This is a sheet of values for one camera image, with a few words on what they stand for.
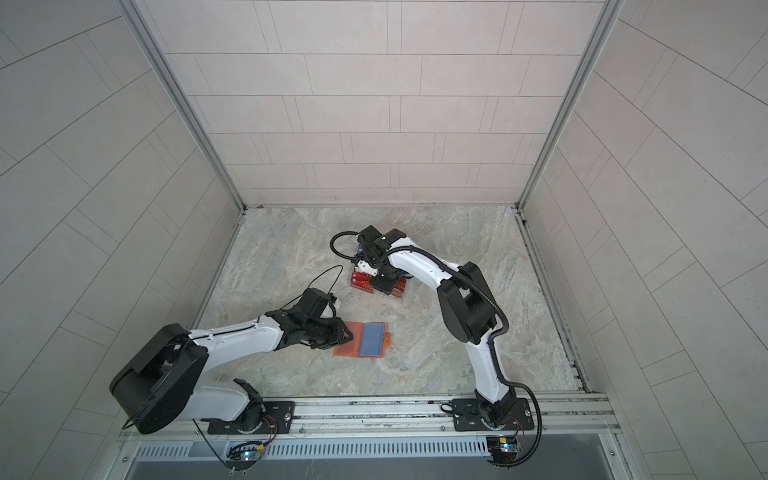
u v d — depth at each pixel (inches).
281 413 28.1
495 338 21.0
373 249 26.4
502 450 26.7
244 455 25.8
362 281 36.5
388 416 28.4
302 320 26.6
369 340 32.7
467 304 20.2
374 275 31.3
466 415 27.9
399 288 35.0
